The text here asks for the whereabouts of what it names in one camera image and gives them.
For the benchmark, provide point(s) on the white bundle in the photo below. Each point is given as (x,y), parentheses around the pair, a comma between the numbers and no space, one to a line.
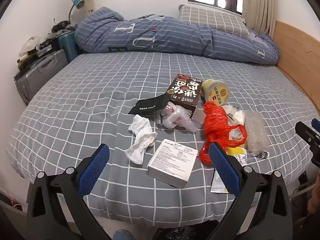
(31,45)

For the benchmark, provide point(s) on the clear plastic bag red print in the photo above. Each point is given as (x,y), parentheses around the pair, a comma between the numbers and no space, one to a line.
(175,118)

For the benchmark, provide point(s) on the blue desk lamp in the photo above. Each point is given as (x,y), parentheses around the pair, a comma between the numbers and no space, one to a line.
(79,3)

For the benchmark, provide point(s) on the brown printed carton box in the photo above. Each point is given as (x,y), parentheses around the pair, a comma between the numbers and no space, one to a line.
(183,90)

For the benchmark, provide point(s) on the white plastic packaging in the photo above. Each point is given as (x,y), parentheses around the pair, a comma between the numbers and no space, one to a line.
(235,113)

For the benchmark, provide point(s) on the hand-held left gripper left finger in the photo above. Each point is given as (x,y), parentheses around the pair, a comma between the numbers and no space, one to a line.
(93,167)

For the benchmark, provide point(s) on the yellow snack wrapper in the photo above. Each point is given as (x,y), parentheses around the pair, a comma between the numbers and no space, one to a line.
(236,152)

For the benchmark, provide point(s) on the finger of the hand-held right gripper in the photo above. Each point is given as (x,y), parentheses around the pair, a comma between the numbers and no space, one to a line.
(311,145)
(316,125)

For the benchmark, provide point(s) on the orange plastic bag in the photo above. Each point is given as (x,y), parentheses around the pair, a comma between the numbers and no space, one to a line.
(215,120)

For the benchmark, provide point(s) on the blue slipper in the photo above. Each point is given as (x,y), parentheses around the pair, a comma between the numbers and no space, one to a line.
(122,235)

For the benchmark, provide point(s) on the black lined trash bin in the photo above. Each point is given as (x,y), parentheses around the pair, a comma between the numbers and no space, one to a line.
(172,233)

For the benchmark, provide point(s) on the white cardboard box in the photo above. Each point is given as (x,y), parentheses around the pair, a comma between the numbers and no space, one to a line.
(172,162)

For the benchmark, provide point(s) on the white tissue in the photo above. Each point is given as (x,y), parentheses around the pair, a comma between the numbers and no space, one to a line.
(142,135)

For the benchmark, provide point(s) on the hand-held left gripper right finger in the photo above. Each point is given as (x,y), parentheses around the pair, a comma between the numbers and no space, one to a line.
(222,165)

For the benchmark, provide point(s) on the bed with grey checked sheet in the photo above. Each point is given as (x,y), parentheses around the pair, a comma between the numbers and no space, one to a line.
(87,105)

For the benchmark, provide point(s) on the silver foil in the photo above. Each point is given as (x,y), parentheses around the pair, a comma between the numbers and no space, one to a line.
(261,155)

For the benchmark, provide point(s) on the yellow cup with clear lid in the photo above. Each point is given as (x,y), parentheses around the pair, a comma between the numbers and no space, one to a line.
(216,92)

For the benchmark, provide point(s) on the teal plastic crate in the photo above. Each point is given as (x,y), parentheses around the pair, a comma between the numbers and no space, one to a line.
(68,46)

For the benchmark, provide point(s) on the grey checked pillow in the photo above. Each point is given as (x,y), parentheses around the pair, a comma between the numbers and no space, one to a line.
(212,20)

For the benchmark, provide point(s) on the blue striped quilt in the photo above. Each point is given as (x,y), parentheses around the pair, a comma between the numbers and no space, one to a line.
(175,37)

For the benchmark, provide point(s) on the wooden headboard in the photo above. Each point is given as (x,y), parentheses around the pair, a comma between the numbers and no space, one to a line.
(297,55)

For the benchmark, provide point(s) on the grey hard suitcase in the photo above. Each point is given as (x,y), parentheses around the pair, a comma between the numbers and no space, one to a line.
(42,72)

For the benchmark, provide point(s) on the bubble wrap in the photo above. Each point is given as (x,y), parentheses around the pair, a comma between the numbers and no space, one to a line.
(257,130)

